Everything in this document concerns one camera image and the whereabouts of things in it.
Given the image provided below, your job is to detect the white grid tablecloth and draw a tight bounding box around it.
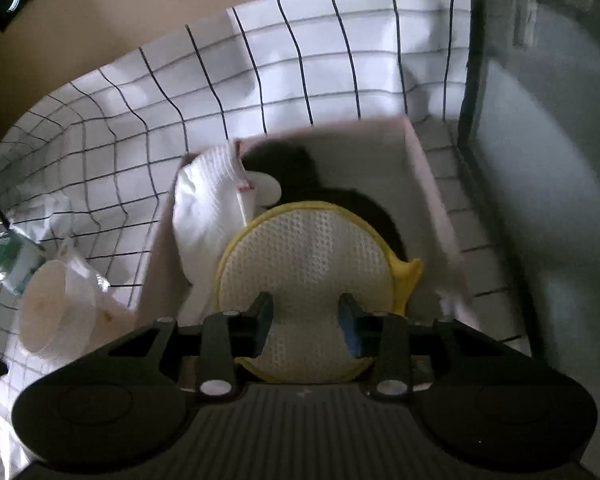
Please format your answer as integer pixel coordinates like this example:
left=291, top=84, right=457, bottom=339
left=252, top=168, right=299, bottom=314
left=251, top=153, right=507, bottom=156
left=0, top=0, right=531, bottom=471

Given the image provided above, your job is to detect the clear jar of powder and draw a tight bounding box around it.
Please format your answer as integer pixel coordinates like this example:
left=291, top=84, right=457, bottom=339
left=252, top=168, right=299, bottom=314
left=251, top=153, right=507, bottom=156
left=19, top=259, right=114, bottom=361

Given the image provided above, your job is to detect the pink box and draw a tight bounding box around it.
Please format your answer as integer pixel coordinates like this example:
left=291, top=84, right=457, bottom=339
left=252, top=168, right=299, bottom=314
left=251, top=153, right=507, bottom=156
left=139, top=115, right=475, bottom=392

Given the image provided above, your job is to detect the yellow round mesh pad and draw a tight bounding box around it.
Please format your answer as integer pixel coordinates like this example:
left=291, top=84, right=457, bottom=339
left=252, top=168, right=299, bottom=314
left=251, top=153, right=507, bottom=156
left=214, top=201, right=425, bottom=384

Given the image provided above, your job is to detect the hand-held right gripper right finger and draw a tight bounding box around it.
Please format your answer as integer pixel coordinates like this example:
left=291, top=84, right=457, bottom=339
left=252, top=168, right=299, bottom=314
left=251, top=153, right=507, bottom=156
left=338, top=292, right=487, bottom=401

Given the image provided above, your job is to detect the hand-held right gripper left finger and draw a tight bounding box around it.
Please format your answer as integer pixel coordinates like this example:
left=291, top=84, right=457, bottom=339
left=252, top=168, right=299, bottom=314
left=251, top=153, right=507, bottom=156
left=111, top=291, right=274, bottom=401

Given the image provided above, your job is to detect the glass tank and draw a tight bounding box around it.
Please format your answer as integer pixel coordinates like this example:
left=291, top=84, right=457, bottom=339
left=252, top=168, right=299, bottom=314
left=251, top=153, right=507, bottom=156
left=457, top=0, right=600, bottom=386

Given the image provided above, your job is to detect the green lidded jar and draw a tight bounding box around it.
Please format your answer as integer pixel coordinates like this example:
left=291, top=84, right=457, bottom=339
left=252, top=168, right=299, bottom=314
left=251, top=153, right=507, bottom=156
left=0, top=232, right=47, bottom=297

